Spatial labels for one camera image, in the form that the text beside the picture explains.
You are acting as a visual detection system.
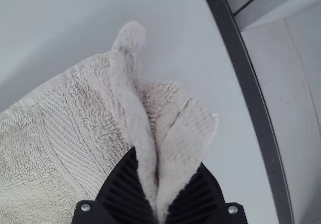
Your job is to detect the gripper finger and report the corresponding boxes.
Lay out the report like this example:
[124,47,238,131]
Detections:
[168,162,249,224]
[71,146,155,224]

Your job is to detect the black frame bar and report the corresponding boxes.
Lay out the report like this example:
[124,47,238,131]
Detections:
[197,0,294,224]

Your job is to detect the pale towel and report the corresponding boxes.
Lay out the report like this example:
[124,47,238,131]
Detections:
[0,20,220,224]

